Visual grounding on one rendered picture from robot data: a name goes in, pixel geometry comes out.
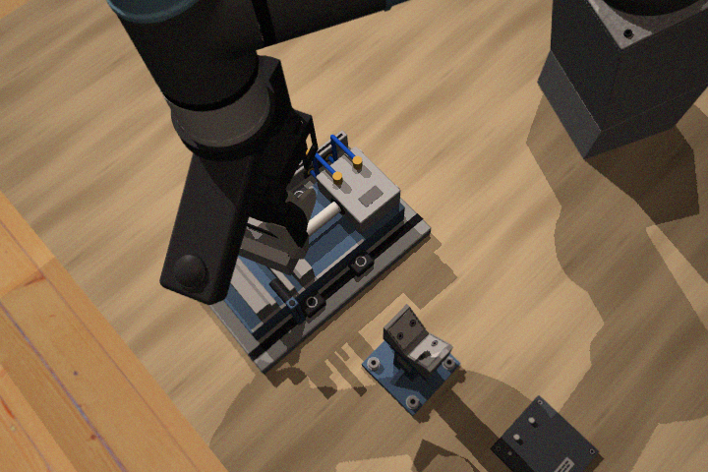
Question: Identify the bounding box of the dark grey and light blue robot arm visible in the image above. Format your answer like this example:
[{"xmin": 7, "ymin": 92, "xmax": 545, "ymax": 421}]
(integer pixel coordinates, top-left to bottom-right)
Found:
[{"xmin": 106, "ymin": 0, "xmax": 698, "ymax": 305}]

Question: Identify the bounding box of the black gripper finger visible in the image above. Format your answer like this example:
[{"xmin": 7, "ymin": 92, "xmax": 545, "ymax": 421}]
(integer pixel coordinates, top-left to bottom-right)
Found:
[{"xmin": 265, "ymin": 187, "xmax": 317, "ymax": 260}]

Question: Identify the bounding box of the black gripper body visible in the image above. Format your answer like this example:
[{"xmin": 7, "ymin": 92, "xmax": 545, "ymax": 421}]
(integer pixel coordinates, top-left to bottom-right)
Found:
[{"xmin": 171, "ymin": 55, "xmax": 319, "ymax": 223}]

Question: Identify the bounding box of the grey flat bar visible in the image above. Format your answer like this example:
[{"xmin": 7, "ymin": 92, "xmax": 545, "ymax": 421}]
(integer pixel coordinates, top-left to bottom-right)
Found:
[
  {"xmin": 236, "ymin": 258, "xmax": 278, "ymax": 310},
  {"xmin": 268, "ymin": 267, "xmax": 297, "ymax": 295}
]

